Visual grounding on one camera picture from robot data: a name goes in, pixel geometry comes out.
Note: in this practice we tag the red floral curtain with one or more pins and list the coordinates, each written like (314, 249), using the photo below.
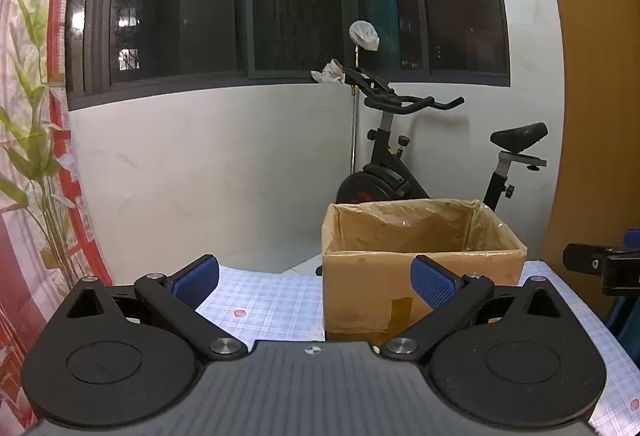
(30, 141)

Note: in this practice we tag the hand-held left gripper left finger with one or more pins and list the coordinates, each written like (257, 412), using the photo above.
(200, 277)

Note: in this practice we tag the dark blue object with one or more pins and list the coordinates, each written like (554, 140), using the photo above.
(627, 321)

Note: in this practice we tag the metal pole with white cover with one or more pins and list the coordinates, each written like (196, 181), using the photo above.
(364, 35)

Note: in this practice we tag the crumpled white cloth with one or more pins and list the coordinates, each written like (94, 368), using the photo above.
(329, 72)

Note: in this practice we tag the checkered tablecloth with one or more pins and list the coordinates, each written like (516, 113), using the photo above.
(270, 298)

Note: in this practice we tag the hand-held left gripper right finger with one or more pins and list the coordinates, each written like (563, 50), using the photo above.
(430, 281)

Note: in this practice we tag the wooden door panel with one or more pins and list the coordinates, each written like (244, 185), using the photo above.
(595, 91)

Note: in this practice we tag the brown cardboard box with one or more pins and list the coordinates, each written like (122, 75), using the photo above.
(365, 286)

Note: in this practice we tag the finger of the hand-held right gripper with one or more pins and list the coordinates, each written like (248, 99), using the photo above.
(585, 257)

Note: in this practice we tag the black exercise bike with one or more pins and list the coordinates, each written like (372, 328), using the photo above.
(385, 176)

